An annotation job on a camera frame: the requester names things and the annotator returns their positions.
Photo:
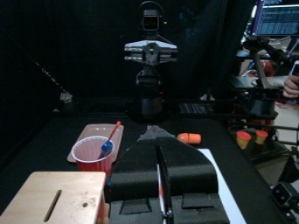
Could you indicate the pink plastic tray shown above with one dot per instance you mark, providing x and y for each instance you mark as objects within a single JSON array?
[{"x": 98, "y": 129}]

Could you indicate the black vent grille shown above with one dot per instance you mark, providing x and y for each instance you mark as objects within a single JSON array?
[{"x": 194, "y": 108}]

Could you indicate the black box device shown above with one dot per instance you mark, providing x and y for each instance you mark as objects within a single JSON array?
[{"x": 286, "y": 195}]

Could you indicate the yellow peg orange cap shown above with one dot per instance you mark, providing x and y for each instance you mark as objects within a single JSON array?
[
  {"x": 243, "y": 139},
  {"x": 261, "y": 136}
]

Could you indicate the white flat board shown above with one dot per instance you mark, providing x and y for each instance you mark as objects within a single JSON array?
[{"x": 230, "y": 192}]

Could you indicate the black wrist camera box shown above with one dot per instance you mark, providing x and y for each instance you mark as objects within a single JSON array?
[{"x": 151, "y": 21}]

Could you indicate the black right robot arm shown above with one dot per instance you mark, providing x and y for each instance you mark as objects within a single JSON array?
[{"x": 149, "y": 99}]

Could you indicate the orange toy cylinder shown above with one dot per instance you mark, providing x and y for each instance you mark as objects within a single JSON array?
[{"x": 190, "y": 138}]

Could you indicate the wooden box with slot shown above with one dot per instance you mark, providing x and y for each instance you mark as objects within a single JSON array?
[{"x": 54, "y": 195}]

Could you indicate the computer monitor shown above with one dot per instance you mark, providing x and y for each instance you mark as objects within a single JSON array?
[{"x": 278, "y": 19}]

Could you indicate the person's hand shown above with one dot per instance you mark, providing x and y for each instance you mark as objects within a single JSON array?
[{"x": 292, "y": 87}]

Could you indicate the red plastic cup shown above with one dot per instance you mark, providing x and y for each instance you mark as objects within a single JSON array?
[{"x": 89, "y": 159}]

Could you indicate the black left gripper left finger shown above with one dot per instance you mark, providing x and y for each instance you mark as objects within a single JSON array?
[{"x": 134, "y": 172}]

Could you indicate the grey pointed cookie cutter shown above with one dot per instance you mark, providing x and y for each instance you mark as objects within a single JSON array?
[{"x": 155, "y": 132}]

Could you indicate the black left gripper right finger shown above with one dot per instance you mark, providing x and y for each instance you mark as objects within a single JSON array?
[{"x": 187, "y": 172}]

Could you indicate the white frame clamp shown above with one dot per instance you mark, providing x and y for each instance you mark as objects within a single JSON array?
[{"x": 67, "y": 96}]

